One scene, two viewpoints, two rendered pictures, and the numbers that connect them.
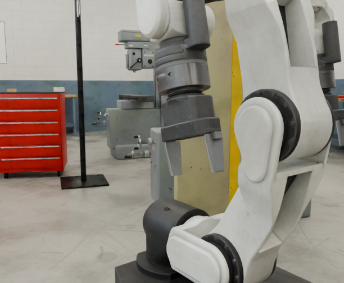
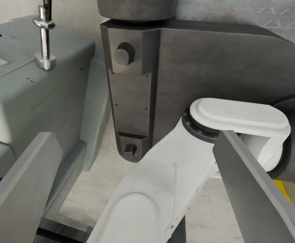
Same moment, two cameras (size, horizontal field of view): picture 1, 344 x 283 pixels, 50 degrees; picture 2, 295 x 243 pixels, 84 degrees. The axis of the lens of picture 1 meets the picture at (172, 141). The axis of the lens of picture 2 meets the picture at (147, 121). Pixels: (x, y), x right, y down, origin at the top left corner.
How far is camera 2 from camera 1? 58 cm
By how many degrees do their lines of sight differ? 66
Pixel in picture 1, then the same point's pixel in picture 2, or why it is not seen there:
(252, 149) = not seen: outside the picture
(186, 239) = (256, 127)
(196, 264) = (230, 108)
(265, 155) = (103, 234)
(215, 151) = (8, 186)
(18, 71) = not seen: outside the picture
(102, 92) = not seen: outside the picture
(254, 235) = (166, 146)
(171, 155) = (248, 186)
